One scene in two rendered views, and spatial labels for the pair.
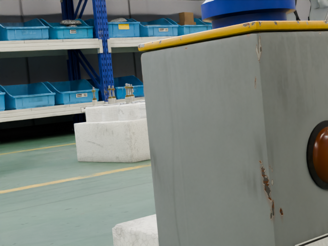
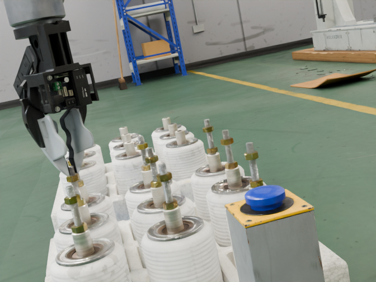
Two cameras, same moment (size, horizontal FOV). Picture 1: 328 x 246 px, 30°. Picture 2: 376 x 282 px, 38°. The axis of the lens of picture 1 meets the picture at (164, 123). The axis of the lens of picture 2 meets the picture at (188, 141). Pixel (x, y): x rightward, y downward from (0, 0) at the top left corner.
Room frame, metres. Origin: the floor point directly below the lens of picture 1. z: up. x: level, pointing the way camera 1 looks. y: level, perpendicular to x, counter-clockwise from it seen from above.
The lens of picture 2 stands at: (0.07, 0.43, 0.50)
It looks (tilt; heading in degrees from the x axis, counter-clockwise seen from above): 11 degrees down; 300
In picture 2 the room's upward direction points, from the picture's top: 11 degrees counter-clockwise
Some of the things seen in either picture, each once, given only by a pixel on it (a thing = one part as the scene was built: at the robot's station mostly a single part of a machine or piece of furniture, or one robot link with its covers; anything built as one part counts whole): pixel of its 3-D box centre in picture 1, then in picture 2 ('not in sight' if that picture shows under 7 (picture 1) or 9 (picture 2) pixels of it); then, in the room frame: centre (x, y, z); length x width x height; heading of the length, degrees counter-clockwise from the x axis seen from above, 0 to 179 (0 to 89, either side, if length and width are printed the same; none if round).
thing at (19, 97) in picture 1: (22, 96); not in sight; (5.08, 1.15, 0.36); 0.50 x 0.38 x 0.21; 38
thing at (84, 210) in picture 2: not in sight; (82, 215); (0.60, -0.14, 0.26); 0.02 x 0.02 x 0.03
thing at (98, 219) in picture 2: not in sight; (84, 224); (0.60, -0.14, 0.25); 0.08 x 0.08 x 0.01
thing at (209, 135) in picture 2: not in sight; (210, 140); (0.49, -0.38, 0.31); 0.01 x 0.01 x 0.08
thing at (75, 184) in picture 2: not in sight; (76, 191); (0.60, -0.14, 0.30); 0.01 x 0.01 x 0.08
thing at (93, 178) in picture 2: not in sight; (89, 205); (0.87, -0.47, 0.16); 0.10 x 0.10 x 0.18
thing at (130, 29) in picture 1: (109, 30); not in sight; (5.66, 0.42, 0.90); 0.50 x 0.38 x 0.21; 37
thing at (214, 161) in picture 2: not in sight; (214, 162); (0.49, -0.38, 0.26); 0.02 x 0.02 x 0.03
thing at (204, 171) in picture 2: not in sight; (216, 169); (0.49, -0.38, 0.25); 0.08 x 0.08 x 0.01
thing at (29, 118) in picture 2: not in sight; (41, 115); (0.61, -0.12, 0.42); 0.05 x 0.02 x 0.09; 66
